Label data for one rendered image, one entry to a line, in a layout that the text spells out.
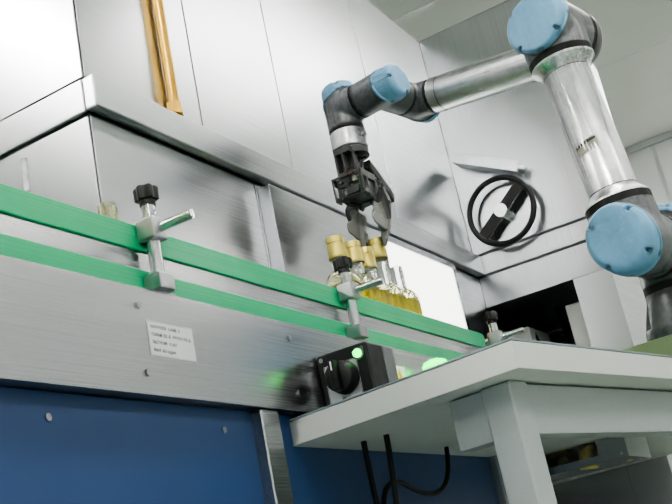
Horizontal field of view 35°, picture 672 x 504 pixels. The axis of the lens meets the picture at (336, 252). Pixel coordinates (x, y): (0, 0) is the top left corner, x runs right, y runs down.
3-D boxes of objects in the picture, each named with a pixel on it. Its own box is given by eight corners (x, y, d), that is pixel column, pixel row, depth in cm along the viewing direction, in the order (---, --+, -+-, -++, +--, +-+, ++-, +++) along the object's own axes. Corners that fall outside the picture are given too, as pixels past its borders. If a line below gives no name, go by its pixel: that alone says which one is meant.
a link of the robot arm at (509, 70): (618, 15, 202) (411, 86, 232) (593, 0, 194) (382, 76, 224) (626, 72, 200) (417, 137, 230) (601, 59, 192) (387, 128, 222)
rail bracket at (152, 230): (163, 301, 121) (147, 195, 125) (214, 281, 117) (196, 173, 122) (140, 296, 117) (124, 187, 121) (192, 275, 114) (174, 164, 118)
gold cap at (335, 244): (335, 255, 194) (331, 233, 195) (325, 262, 196) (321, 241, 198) (351, 256, 196) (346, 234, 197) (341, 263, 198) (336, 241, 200)
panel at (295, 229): (473, 388, 274) (444, 267, 285) (484, 385, 272) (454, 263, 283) (286, 352, 198) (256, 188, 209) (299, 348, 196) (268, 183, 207)
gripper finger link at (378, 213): (373, 241, 207) (357, 202, 210) (387, 247, 212) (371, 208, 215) (386, 234, 206) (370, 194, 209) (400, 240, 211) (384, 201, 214)
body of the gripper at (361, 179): (335, 206, 211) (323, 153, 215) (356, 216, 218) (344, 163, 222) (367, 193, 208) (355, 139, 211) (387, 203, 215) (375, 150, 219)
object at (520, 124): (563, 336, 362) (500, 108, 391) (670, 303, 346) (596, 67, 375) (486, 308, 303) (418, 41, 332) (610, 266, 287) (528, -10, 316)
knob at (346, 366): (334, 398, 140) (321, 396, 137) (327, 365, 142) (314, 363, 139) (363, 389, 138) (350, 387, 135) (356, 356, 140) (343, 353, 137)
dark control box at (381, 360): (356, 420, 147) (344, 362, 150) (405, 405, 144) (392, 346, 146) (326, 417, 140) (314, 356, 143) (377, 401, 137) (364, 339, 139)
